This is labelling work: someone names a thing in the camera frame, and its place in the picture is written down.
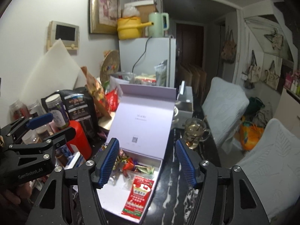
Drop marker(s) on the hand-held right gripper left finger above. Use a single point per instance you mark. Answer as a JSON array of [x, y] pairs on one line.
[[107, 164]]

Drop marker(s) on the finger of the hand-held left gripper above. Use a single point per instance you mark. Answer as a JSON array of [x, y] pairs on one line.
[[58, 137], [39, 121]]

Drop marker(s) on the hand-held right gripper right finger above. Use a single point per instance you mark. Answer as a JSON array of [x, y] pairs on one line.
[[187, 164]]

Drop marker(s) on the gold brown snack packet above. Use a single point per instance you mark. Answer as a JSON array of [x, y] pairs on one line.
[[144, 169], [123, 157]]

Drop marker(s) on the red pillow snack packet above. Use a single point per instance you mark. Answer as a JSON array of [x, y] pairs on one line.
[[128, 166]]

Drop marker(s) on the long red snack packet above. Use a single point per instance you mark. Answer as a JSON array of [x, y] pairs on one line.
[[138, 196]]

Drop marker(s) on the lavender gift box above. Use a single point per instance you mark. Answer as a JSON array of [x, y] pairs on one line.
[[143, 121]]

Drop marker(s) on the person's left hand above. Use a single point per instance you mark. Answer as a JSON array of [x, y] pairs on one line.
[[11, 196]]

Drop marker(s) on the clear plastic jar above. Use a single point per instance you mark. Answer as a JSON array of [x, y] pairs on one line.
[[36, 109]]

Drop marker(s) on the jar with purple label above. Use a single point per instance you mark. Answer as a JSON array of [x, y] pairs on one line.
[[57, 112]]

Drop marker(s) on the red plastic container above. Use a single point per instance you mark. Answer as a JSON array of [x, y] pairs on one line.
[[80, 140]]

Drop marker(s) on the clear jar red contents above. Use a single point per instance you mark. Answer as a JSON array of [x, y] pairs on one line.
[[17, 110]]

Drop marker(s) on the blue white box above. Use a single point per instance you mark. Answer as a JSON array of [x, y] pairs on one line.
[[75, 159]]

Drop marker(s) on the glass mug with tea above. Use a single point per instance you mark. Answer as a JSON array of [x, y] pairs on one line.
[[194, 133]]

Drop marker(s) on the black printed bag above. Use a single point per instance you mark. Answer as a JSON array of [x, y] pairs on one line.
[[79, 112]]

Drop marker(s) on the white foam board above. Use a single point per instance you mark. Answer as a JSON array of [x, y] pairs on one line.
[[51, 72]]

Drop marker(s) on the silver grey box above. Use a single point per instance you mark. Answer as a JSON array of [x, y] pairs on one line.
[[185, 107]]

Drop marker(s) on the brown printed snack bag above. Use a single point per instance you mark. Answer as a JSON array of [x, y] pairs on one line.
[[96, 93]]

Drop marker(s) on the small red snack bag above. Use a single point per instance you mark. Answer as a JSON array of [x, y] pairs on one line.
[[112, 100]]

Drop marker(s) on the chair with light blue cover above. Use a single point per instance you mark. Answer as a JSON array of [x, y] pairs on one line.
[[225, 112], [274, 164]]

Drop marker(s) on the orange yellow bag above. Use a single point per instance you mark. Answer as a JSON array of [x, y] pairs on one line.
[[252, 136]]

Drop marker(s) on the brown paper bag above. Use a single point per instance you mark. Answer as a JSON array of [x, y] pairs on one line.
[[185, 75], [194, 82], [203, 85]]

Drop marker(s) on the round woven plate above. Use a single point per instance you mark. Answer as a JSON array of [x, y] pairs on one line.
[[110, 66]]

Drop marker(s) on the dark green bag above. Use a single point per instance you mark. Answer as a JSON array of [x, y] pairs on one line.
[[255, 105]]

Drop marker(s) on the grey bag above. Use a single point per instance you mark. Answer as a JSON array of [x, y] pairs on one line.
[[266, 114]]

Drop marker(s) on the green white snack bag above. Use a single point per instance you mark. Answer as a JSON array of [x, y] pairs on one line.
[[161, 73]]

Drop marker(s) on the cream tote bag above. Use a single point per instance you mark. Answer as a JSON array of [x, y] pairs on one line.
[[254, 71]]

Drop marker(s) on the white fridge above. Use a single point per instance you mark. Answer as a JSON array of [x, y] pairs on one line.
[[159, 51]]

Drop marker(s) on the dark brown door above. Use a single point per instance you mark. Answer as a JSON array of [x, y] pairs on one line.
[[189, 44]]

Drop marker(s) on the cream tote bag star print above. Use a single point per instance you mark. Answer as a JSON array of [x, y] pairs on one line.
[[274, 78]]

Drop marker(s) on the brown tote bag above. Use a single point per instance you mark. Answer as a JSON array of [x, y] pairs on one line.
[[228, 49]]

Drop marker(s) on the yellow pot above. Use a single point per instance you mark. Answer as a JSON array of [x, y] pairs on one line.
[[129, 29]]

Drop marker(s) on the framed picture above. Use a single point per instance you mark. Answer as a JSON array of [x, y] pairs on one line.
[[105, 7]]

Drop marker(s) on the row of bottles and jars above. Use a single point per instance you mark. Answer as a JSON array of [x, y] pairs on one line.
[[293, 83]]

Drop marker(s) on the pale green kettle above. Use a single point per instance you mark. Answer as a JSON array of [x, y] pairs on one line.
[[157, 24]]

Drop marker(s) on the clear plastic bag in pot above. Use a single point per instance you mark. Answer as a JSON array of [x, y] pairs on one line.
[[131, 11]]

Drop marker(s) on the star-shaped bag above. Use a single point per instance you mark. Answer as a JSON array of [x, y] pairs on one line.
[[275, 39]]

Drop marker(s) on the cardboard box on fridge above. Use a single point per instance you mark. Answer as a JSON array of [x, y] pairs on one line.
[[146, 11]]

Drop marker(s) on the wall intercom monitor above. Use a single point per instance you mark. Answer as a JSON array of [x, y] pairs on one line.
[[64, 34]]

